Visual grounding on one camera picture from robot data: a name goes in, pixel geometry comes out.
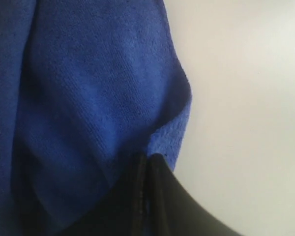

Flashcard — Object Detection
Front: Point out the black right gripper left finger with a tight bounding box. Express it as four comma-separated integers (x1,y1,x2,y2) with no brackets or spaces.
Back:
57,153,147,236

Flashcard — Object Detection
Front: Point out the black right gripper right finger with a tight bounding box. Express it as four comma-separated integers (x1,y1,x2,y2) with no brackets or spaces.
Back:
147,152,261,236

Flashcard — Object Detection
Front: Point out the blue microfibre cloth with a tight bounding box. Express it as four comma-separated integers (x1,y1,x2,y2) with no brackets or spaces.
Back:
0,0,191,236

